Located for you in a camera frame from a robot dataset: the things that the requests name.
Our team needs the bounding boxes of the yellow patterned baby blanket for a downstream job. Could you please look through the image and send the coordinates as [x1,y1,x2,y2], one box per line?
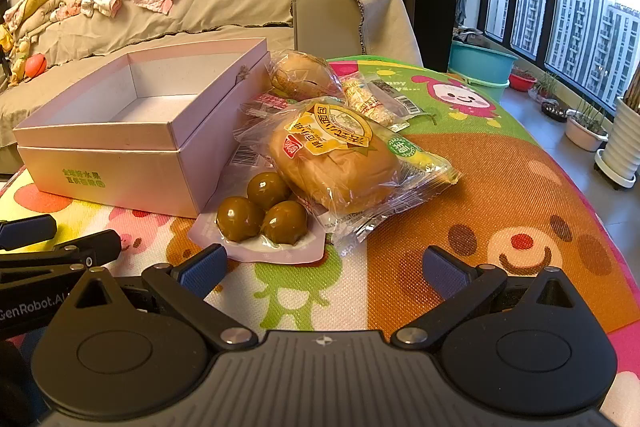
[2,0,64,39]

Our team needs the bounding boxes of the red plastic basin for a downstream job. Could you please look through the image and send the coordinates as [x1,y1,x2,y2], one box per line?
[509,72,537,93]

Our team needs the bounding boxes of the tall white ribbed plant pot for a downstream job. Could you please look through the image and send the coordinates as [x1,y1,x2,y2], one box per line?
[594,96,640,191]

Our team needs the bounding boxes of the yellow plush toy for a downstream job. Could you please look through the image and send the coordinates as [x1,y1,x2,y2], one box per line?
[0,24,31,84]

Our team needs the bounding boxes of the large packaged bread loaf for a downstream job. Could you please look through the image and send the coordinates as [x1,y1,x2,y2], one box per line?
[234,96,461,259]

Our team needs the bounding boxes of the teal plastic basin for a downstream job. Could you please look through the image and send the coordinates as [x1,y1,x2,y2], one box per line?
[448,39,520,81]

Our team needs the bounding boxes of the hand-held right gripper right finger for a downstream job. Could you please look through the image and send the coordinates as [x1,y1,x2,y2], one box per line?
[390,244,576,351]

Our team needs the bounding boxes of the clear long snack packet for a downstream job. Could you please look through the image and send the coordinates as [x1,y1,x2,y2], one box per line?
[342,74,427,132]

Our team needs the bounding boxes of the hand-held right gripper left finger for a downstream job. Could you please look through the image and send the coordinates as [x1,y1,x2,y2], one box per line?
[75,243,258,351]

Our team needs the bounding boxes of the white oval flower pot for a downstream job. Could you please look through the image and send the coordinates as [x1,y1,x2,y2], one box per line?
[564,109,609,152]

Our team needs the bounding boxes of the colourful cartoon play mat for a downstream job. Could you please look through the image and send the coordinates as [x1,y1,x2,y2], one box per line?
[0,56,637,410]

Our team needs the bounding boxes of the small packaged round bun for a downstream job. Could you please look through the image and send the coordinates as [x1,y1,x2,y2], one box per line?
[267,50,347,101]

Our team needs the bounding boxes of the beige sofa cover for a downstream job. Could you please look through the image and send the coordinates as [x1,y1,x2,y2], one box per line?
[0,0,424,178]

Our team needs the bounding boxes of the grey sofa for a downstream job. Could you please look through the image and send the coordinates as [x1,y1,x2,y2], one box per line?
[0,0,424,178]

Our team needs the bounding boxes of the green plastic bucket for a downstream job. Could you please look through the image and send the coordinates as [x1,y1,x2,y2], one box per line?
[452,74,511,103]

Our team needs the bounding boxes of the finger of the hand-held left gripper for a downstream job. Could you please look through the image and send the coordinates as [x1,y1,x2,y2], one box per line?
[0,214,57,251]
[0,229,123,283]

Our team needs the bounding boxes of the packaged braised eggs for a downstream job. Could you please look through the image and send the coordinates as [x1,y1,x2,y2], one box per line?
[187,170,327,264]

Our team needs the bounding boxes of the small dark flower pot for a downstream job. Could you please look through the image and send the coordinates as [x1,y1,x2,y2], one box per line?
[542,100,569,123]

